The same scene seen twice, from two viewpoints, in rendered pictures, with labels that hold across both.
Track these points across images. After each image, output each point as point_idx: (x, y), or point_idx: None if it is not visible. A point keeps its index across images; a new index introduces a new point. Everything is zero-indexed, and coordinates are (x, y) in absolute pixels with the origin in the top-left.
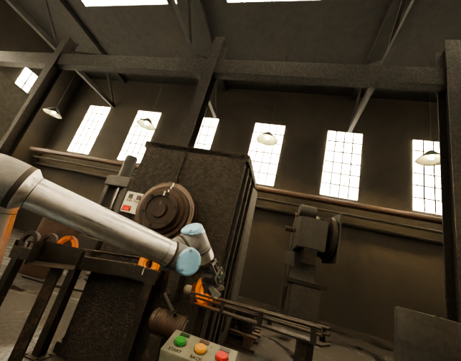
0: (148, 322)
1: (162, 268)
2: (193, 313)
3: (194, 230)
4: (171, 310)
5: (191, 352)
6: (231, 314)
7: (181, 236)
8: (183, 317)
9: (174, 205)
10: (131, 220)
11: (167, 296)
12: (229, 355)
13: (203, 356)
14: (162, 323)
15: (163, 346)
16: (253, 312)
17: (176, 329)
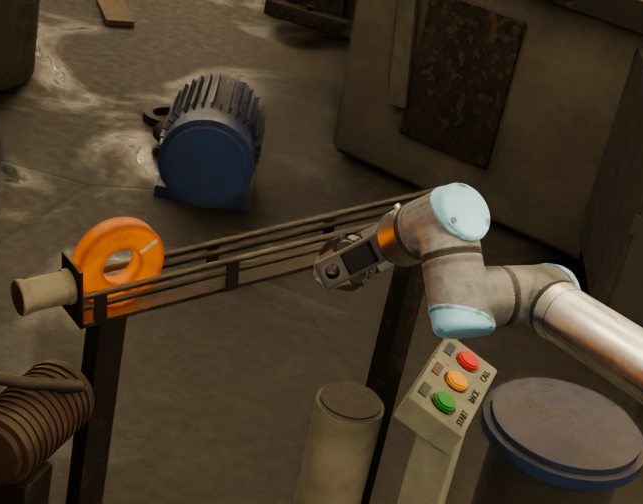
0: (15, 474)
1: (462, 338)
2: (104, 341)
3: (489, 215)
4: (73, 387)
5: (462, 397)
6: (243, 271)
7: (476, 249)
8: (73, 371)
9: None
10: None
11: None
12: (460, 350)
13: (468, 385)
14: (56, 436)
15: (456, 431)
16: (291, 235)
17: (410, 398)
